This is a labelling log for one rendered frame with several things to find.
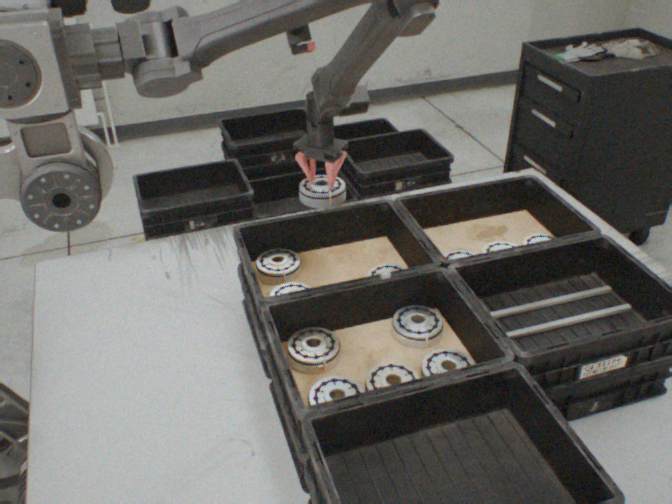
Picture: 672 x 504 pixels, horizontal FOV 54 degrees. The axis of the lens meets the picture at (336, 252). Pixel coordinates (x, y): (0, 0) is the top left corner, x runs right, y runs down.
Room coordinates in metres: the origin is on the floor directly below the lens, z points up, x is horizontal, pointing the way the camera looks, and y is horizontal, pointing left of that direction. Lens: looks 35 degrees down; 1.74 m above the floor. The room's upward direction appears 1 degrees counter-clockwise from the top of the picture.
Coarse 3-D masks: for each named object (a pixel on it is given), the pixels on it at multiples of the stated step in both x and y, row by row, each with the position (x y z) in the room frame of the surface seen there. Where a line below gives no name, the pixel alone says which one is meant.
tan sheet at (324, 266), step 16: (368, 240) 1.37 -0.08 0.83; (384, 240) 1.37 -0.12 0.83; (304, 256) 1.31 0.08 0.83; (320, 256) 1.30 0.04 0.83; (336, 256) 1.30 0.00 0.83; (352, 256) 1.30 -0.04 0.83; (368, 256) 1.30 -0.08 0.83; (384, 256) 1.30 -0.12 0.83; (256, 272) 1.24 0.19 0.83; (304, 272) 1.24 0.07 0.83; (320, 272) 1.24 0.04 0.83; (336, 272) 1.24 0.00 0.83; (352, 272) 1.24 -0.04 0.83; (272, 288) 1.18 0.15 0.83
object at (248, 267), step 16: (336, 208) 1.36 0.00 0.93; (352, 208) 1.36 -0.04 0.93; (240, 224) 1.30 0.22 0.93; (256, 224) 1.29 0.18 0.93; (240, 240) 1.25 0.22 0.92; (416, 240) 1.23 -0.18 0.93; (240, 256) 1.19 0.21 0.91; (432, 256) 1.16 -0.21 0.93; (400, 272) 1.10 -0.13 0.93; (256, 288) 1.05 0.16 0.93; (320, 288) 1.05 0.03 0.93
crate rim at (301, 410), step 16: (416, 272) 1.10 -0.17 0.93; (432, 272) 1.10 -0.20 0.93; (448, 272) 1.10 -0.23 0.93; (336, 288) 1.05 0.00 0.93; (352, 288) 1.05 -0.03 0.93; (272, 304) 1.00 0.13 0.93; (272, 320) 0.95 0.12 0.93; (480, 320) 0.94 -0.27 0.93; (272, 336) 0.91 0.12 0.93; (496, 336) 0.90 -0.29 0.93; (512, 352) 0.86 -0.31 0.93; (288, 368) 0.82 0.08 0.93; (464, 368) 0.82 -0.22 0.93; (480, 368) 0.82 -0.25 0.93; (288, 384) 0.79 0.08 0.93; (400, 384) 0.78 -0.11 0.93; (416, 384) 0.78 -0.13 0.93; (336, 400) 0.75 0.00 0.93; (352, 400) 0.75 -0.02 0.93
